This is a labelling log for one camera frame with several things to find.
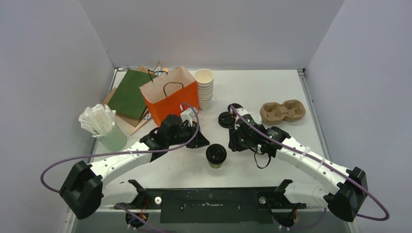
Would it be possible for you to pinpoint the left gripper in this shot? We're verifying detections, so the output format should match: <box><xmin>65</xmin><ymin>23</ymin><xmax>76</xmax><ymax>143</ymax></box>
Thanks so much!
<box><xmin>168</xmin><ymin>123</ymin><xmax>210</xmax><ymax>150</ymax></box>

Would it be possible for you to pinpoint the black plastic lid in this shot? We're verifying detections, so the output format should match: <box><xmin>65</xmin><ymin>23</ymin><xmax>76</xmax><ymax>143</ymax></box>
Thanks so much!
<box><xmin>206</xmin><ymin>144</ymin><xmax>227</xmax><ymax>165</ymax></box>

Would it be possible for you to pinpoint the orange paper bag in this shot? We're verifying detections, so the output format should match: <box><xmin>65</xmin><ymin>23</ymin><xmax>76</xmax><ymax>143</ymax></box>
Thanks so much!
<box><xmin>140</xmin><ymin>66</ymin><xmax>199</xmax><ymax>126</ymax></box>

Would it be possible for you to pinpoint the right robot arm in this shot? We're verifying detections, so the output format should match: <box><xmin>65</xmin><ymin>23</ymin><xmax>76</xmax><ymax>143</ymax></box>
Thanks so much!
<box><xmin>229</xmin><ymin>108</ymin><xmax>368</xmax><ymax>222</ymax></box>

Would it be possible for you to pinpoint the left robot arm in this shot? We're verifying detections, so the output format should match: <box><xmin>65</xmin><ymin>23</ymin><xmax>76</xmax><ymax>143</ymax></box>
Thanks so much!
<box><xmin>59</xmin><ymin>115</ymin><xmax>210</xmax><ymax>219</ymax></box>

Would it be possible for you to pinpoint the loose black lid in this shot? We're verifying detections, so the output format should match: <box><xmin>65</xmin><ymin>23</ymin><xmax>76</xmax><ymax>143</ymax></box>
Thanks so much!
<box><xmin>218</xmin><ymin>112</ymin><xmax>236</xmax><ymax>129</ymax></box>

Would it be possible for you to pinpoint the stack of pulp cup carriers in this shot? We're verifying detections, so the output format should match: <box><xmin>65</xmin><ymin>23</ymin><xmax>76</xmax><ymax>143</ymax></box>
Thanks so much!
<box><xmin>260</xmin><ymin>100</ymin><xmax>306</xmax><ymax>125</ymax></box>

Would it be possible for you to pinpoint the checkered paper bag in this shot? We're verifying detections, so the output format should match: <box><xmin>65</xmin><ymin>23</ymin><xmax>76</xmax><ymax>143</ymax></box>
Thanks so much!
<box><xmin>141</xmin><ymin>111</ymin><xmax>152</xmax><ymax>121</ymax></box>

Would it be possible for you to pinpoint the stack of paper cups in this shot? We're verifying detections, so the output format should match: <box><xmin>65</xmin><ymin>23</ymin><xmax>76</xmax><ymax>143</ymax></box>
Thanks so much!
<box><xmin>194</xmin><ymin>68</ymin><xmax>214</xmax><ymax>111</ymax></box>

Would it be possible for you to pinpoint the green paper bag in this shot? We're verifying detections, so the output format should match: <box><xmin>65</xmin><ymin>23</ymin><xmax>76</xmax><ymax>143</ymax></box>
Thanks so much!
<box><xmin>108</xmin><ymin>70</ymin><xmax>157</xmax><ymax>119</ymax></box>

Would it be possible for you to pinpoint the green cup holder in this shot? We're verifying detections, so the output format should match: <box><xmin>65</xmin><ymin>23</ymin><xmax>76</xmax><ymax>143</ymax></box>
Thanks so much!
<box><xmin>95</xmin><ymin>123</ymin><xmax>128</xmax><ymax>152</ymax></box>

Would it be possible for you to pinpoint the white wrapped straws bundle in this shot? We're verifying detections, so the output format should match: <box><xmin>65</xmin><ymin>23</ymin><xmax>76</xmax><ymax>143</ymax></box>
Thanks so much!
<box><xmin>78</xmin><ymin>104</ymin><xmax>116</xmax><ymax>138</ymax></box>

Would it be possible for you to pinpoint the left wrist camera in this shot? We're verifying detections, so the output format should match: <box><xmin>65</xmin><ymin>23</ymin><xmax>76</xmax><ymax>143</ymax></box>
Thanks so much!
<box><xmin>180</xmin><ymin>108</ymin><xmax>198</xmax><ymax>127</ymax></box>

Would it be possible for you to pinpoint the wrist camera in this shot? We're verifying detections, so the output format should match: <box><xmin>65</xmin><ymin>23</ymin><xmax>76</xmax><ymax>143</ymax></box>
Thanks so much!
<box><xmin>234</xmin><ymin>108</ymin><xmax>256</xmax><ymax>129</ymax></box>
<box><xmin>180</xmin><ymin>108</ymin><xmax>198</xmax><ymax>127</ymax></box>

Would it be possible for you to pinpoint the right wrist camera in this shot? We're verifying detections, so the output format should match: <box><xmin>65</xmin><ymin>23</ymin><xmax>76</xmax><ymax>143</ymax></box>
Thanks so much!
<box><xmin>234</xmin><ymin>108</ymin><xmax>256</xmax><ymax>129</ymax></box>

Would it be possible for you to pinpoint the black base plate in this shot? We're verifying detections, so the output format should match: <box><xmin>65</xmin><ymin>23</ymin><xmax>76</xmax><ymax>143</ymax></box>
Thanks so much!
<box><xmin>120</xmin><ymin>186</ymin><xmax>307</xmax><ymax>224</ymax></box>

